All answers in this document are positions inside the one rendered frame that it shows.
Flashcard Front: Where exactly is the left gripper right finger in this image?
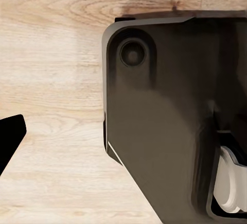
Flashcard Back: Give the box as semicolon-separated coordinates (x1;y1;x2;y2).
231;114;247;155

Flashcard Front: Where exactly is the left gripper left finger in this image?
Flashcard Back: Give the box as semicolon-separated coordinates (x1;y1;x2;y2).
0;114;27;176

